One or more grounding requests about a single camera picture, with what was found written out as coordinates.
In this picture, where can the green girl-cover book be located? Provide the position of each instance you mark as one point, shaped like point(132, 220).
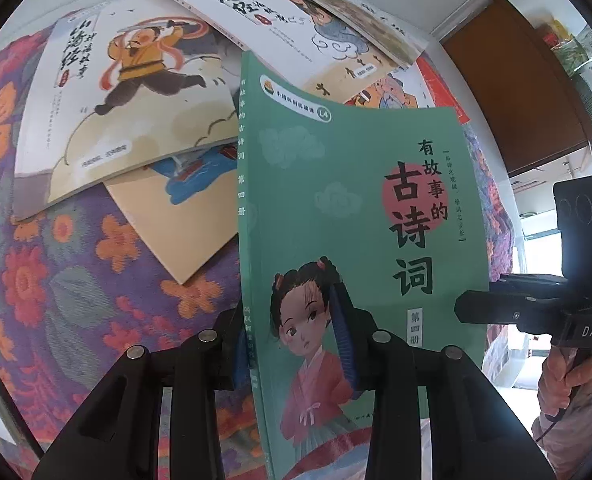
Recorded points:
point(351, 210)

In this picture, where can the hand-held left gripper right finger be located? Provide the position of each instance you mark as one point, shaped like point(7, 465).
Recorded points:
point(343, 340)

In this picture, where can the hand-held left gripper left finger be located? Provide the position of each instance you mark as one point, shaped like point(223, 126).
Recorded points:
point(241, 360)

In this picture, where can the tan ship-cover book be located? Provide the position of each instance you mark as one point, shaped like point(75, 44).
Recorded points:
point(166, 230)

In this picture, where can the floral blanket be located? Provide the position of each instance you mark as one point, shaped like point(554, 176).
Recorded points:
point(51, 285)

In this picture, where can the red and yellow packet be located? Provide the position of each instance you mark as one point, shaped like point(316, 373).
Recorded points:
point(555, 30)

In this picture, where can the white long-haired woman book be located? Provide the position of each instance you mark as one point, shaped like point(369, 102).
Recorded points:
point(246, 15)

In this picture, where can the glass vase with green plant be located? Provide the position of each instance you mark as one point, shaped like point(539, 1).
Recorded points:
point(575, 52)

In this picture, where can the cartoon old man book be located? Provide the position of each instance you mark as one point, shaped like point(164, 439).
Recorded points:
point(390, 92)

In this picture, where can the brown wooden cabinet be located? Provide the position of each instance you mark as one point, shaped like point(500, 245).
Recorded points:
point(515, 85)

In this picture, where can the red cover book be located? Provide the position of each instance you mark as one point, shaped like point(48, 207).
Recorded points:
point(438, 90)

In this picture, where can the person's right hand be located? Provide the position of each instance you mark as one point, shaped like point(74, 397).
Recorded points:
point(550, 385)

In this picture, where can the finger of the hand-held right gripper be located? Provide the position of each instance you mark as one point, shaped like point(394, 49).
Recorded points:
point(500, 310)
point(530, 281)

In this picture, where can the white running man book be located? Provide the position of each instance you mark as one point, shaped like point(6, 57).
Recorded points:
point(126, 110)

